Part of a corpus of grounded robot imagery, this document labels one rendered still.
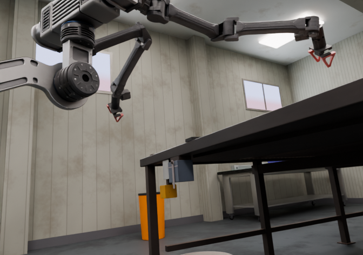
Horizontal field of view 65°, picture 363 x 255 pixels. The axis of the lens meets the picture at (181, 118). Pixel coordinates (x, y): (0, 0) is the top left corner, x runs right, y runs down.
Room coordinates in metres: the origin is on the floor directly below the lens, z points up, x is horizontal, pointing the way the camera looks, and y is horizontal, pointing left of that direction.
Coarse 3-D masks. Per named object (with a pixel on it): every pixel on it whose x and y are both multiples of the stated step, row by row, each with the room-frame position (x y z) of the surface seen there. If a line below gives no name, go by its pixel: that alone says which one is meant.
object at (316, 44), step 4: (324, 36) 1.25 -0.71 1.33; (312, 40) 1.28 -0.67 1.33; (316, 40) 1.26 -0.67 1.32; (320, 40) 1.25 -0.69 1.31; (324, 40) 1.26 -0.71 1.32; (316, 44) 1.28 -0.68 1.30; (320, 44) 1.27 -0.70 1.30; (324, 44) 1.27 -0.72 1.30; (312, 48) 1.32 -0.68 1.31; (316, 48) 1.29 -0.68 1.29; (320, 48) 1.28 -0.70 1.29; (324, 48) 1.27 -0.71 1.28; (328, 48) 1.26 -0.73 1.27; (320, 52) 1.27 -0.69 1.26
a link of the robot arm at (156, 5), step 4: (152, 0) 1.06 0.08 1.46; (156, 0) 1.05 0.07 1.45; (160, 0) 1.06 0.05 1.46; (152, 4) 1.06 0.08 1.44; (156, 4) 1.06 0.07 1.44; (160, 4) 1.06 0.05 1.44; (164, 4) 1.08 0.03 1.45; (148, 8) 1.06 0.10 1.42; (152, 8) 1.06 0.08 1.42; (156, 8) 1.05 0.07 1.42; (160, 8) 1.05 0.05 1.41; (164, 8) 1.08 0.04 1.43; (140, 12) 1.08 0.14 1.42; (144, 12) 1.08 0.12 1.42; (164, 12) 1.09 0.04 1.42
